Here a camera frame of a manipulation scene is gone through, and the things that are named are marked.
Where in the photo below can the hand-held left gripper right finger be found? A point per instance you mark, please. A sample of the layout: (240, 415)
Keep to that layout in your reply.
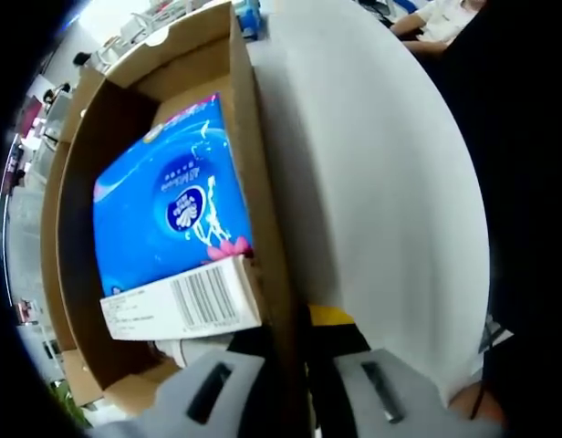
(422, 410)

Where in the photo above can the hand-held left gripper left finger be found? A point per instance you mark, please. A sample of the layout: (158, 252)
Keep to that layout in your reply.
(171, 401)

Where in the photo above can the white barcode carton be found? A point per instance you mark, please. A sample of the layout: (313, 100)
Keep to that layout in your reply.
(148, 315)

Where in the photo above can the blue soft tissue pack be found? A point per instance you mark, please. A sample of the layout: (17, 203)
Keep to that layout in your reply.
(135, 219)

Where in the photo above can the brown cardboard shoe box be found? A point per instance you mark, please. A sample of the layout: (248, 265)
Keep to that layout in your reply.
(258, 137)

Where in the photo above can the green potted plant white pot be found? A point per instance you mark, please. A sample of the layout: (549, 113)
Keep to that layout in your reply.
(73, 406)

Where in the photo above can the person's black clothing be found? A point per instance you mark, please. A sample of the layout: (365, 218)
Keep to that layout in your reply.
(527, 182)

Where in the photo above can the group of white office chairs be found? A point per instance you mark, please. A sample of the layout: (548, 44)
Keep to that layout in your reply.
(135, 23)

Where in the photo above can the magenta red wall screen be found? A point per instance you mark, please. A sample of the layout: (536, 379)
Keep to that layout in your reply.
(29, 114)

